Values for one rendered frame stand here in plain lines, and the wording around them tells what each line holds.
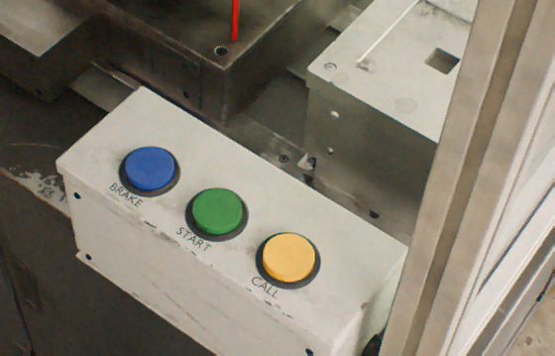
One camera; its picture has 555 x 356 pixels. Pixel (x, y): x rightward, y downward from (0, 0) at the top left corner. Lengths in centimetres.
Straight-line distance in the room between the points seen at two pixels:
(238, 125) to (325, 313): 33
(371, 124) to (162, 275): 23
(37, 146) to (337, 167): 31
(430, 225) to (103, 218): 33
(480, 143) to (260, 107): 52
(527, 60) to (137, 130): 43
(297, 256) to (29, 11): 45
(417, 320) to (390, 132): 21
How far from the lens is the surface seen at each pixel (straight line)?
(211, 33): 100
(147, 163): 82
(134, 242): 85
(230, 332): 85
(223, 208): 79
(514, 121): 53
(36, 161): 104
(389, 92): 89
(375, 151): 92
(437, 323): 71
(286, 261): 77
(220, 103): 101
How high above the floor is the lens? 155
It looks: 52 degrees down
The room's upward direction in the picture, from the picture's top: 5 degrees clockwise
